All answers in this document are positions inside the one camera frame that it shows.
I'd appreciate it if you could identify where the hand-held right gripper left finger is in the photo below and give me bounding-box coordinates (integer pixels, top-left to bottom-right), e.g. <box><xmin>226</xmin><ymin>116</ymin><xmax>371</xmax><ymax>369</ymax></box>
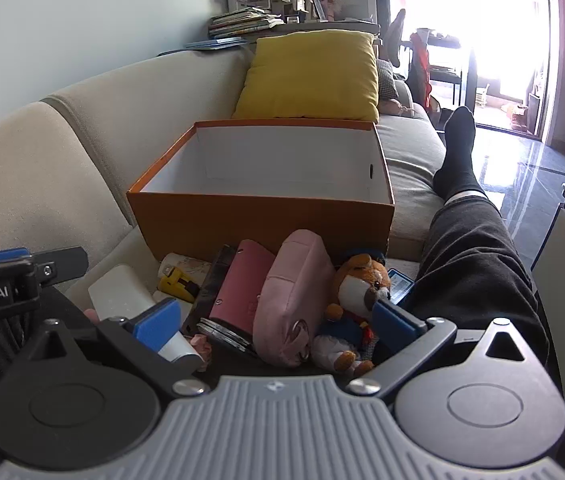
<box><xmin>12</xmin><ymin>297</ymin><xmax>208</xmax><ymax>399</ymax></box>

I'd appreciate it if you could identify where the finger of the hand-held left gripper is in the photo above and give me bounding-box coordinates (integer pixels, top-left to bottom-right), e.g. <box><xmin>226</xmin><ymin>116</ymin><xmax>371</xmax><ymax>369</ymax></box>
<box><xmin>0</xmin><ymin>246</ymin><xmax>88</xmax><ymax>289</ymax></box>

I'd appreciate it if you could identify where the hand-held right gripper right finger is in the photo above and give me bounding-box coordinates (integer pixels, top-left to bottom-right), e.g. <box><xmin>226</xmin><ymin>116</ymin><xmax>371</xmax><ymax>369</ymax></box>
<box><xmin>347</xmin><ymin>300</ymin><xmax>549</xmax><ymax>399</ymax></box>

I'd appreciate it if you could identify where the thin white card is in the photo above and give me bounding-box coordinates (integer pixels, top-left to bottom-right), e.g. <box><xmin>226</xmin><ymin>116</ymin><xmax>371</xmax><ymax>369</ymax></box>
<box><xmin>386</xmin><ymin>268</ymin><xmax>416</xmax><ymax>307</ymax></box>

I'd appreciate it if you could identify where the pink pouch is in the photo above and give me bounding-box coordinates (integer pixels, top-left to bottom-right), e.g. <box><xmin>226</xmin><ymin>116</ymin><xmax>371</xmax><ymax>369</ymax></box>
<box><xmin>252</xmin><ymin>229</ymin><xmax>336</xmax><ymax>369</ymax></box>

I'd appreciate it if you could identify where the yellow tape measure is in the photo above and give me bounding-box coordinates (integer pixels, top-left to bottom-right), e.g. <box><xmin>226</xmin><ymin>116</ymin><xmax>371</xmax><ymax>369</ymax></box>
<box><xmin>157</xmin><ymin>267</ymin><xmax>201</xmax><ymax>304</ymax></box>

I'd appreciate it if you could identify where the white rectangular box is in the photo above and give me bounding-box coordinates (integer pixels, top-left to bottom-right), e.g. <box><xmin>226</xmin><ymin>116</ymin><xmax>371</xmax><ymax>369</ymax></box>
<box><xmin>87</xmin><ymin>264</ymin><xmax>204</xmax><ymax>364</ymax></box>

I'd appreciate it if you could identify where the small pink scrunchie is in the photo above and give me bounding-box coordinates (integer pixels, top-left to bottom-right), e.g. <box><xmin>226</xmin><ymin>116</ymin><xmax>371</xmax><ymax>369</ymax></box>
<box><xmin>187</xmin><ymin>335</ymin><xmax>214</xmax><ymax>372</ymax></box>

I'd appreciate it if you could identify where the brown plush bear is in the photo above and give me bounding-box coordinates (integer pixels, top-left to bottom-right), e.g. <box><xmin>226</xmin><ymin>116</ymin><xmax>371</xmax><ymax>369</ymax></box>
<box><xmin>311</xmin><ymin>252</ymin><xmax>392</xmax><ymax>379</ymax></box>

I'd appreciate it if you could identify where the black leather case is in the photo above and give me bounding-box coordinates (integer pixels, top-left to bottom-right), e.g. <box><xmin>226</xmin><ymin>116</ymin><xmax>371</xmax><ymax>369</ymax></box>
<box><xmin>184</xmin><ymin>245</ymin><xmax>236</xmax><ymax>332</ymax></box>

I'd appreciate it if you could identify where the dark disc stack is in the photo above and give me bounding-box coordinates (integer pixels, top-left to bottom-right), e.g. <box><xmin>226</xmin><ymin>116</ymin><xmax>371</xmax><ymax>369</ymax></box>
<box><xmin>196</xmin><ymin>317</ymin><xmax>259</xmax><ymax>357</ymax></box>

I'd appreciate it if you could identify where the dark pink wallet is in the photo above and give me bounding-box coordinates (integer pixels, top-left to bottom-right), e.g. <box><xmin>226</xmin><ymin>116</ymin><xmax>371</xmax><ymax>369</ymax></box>
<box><xmin>209</xmin><ymin>239</ymin><xmax>277</xmax><ymax>334</ymax></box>

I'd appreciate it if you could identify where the person's right leg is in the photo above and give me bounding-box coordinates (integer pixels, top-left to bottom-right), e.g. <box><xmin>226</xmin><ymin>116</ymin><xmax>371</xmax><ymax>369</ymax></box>
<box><xmin>403</xmin><ymin>195</ymin><xmax>563</xmax><ymax>397</ymax></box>

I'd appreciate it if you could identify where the beige sofa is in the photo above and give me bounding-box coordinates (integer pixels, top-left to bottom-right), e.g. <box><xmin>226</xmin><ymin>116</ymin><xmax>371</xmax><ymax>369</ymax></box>
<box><xmin>0</xmin><ymin>32</ymin><xmax>446</xmax><ymax>313</ymax></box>

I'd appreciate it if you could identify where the black sock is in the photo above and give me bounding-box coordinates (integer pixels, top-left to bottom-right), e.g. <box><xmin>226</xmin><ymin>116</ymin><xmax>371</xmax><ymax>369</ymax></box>
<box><xmin>433</xmin><ymin>106</ymin><xmax>486</xmax><ymax>206</ymax></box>

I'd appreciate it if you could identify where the grey checked pillow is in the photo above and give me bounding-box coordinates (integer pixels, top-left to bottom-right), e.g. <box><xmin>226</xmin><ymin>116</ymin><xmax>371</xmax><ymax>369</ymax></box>
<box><xmin>377</xmin><ymin>58</ymin><xmax>400</xmax><ymax>101</ymax></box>

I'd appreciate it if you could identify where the red clothing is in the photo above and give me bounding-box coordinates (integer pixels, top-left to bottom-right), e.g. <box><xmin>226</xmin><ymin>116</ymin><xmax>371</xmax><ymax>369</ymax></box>
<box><xmin>409</xmin><ymin>30</ymin><xmax>442</xmax><ymax>112</ymax></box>

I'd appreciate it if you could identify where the black metal table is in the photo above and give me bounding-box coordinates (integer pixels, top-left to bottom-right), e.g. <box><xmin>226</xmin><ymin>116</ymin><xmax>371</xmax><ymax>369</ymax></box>
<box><xmin>430</xmin><ymin>35</ymin><xmax>479</xmax><ymax>112</ymax></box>

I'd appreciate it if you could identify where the yellow pillow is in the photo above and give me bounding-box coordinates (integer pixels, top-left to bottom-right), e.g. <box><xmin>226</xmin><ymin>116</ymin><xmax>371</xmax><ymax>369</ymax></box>
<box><xmin>232</xmin><ymin>30</ymin><xmax>381</xmax><ymax>123</ymax></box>

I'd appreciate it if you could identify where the flat blue book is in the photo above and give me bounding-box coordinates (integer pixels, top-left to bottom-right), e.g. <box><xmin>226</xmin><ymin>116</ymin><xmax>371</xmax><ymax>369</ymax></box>
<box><xmin>157</xmin><ymin>36</ymin><xmax>249</xmax><ymax>57</ymax></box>

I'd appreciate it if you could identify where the grey desk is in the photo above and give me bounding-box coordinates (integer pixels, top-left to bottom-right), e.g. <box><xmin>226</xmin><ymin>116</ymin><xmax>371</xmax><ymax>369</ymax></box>
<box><xmin>282</xmin><ymin>16</ymin><xmax>381</xmax><ymax>37</ymax></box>

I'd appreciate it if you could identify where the stack of books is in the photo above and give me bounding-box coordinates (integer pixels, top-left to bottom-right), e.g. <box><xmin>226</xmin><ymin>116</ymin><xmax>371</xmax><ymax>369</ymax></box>
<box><xmin>207</xmin><ymin>6</ymin><xmax>286</xmax><ymax>39</ymax></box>

